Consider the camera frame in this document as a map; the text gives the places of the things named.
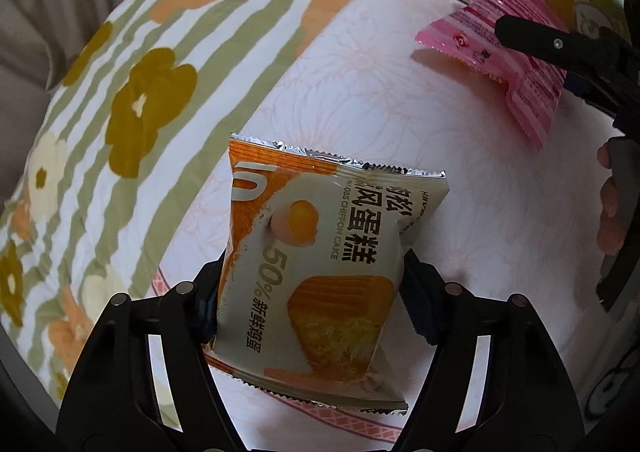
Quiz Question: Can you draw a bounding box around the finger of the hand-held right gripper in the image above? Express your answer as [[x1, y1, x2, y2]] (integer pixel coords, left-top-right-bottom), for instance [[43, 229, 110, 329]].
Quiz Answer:
[[494, 14, 609, 79], [566, 71, 619, 116]]

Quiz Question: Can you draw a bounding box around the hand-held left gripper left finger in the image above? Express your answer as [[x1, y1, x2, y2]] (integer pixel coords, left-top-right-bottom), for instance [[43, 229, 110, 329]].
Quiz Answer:
[[55, 259, 246, 452]]

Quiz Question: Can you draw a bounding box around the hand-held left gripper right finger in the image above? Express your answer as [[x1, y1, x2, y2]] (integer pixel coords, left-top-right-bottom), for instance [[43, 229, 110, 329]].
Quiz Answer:
[[395, 249, 586, 452]]

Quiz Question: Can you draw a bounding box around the pink snack packet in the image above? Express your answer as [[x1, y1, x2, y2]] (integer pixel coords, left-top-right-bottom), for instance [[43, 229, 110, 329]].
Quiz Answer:
[[414, 0, 572, 153]]

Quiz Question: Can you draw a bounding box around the orange beige cake packet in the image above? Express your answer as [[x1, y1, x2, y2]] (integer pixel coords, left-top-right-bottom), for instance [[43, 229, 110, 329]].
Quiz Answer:
[[207, 133, 451, 417]]

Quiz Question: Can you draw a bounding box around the person's right hand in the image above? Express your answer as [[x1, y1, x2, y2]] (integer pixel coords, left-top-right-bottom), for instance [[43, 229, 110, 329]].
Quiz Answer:
[[596, 138, 627, 256]]

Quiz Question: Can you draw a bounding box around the round table with pink pattern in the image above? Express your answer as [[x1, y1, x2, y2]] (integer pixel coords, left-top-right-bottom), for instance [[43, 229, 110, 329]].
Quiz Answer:
[[150, 0, 631, 452]]

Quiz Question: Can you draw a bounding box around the black and white printed cloth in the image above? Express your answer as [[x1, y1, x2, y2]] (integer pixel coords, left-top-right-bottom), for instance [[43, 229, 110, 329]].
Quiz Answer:
[[584, 346, 640, 435]]

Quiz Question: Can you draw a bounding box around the green striped floral blanket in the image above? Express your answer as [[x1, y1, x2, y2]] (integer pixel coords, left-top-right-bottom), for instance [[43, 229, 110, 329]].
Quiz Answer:
[[0, 0, 372, 415]]

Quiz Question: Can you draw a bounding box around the grey-brown curtain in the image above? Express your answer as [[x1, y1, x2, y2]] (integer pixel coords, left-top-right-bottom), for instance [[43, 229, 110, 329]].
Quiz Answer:
[[0, 0, 151, 94]]

